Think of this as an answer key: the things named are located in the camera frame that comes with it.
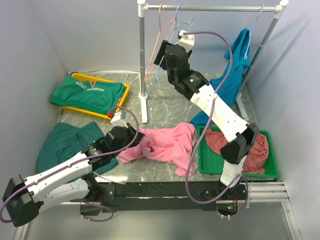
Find light blue wire hanger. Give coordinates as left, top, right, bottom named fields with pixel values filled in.
left=155, top=3, right=195, bottom=82

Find pink t shirt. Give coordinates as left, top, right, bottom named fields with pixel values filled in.
left=118, top=122, right=197, bottom=177

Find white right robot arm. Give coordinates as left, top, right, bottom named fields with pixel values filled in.
left=153, top=40, right=259, bottom=200

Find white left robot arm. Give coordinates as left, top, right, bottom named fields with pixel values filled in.
left=0, top=123, right=144, bottom=227

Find green printed t shirt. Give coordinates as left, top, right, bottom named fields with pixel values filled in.
left=50, top=75, right=126, bottom=115

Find blue t shirt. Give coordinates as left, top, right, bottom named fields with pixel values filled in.
left=189, top=28, right=250, bottom=128

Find blue hanger with shirt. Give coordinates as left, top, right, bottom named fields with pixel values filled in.
left=244, top=4, right=264, bottom=60

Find dusty red t shirt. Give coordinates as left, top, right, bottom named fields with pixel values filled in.
left=205, top=129, right=269, bottom=175

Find silver clothes rack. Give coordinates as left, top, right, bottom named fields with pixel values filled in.
left=137, top=0, right=289, bottom=124

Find dark green shorts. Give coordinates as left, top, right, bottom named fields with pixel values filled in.
left=36, top=121, right=104, bottom=173

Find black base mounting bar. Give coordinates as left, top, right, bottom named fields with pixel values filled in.
left=83, top=181, right=247, bottom=212

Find yellow plastic tray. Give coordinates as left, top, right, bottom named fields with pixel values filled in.
left=58, top=72, right=130, bottom=121

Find green plastic tray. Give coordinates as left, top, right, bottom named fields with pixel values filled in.
left=198, top=126, right=279, bottom=179

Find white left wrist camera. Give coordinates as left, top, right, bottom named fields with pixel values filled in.
left=110, top=110, right=128, bottom=128

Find pink wire hanger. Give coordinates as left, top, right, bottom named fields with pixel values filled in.
left=143, top=3, right=176, bottom=83

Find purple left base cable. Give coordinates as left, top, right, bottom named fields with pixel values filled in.
left=79, top=199, right=115, bottom=223

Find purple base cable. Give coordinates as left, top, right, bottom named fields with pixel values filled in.
left=79, top=199, right=115, bottom=223
left=219, top=194, right=251, bottom=220

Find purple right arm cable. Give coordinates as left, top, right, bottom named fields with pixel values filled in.
left=183, top=30, right=249, bottom=205

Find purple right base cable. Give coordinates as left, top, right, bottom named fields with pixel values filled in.
left=219, top=194, right=251, bottom=220

